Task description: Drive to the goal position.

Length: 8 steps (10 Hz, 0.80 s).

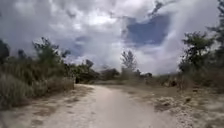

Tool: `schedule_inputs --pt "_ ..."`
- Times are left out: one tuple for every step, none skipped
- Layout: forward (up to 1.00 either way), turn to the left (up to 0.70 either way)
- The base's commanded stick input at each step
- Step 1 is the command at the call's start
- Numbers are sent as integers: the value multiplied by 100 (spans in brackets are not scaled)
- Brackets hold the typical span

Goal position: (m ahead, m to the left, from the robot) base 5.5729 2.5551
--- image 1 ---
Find sandy ground with sparse grass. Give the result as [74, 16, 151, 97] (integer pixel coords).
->
[116, 83, 224, 128]

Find dark clump of trees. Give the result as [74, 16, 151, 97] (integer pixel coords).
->
[99, 67, 121, 81]

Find tall thin tree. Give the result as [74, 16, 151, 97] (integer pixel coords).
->
[119, 49, 139, 74]

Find pale dirt path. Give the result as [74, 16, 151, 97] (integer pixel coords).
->
[0, 83, 178, 128]

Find row of trees and bushes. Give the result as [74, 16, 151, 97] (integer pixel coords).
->
[177, 0, 224, 94]

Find dry low shrubs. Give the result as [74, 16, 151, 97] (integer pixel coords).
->
[119, 68, 181, 89]

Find row of green bushes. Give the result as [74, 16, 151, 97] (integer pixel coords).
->
[0, 36, 101, 111]

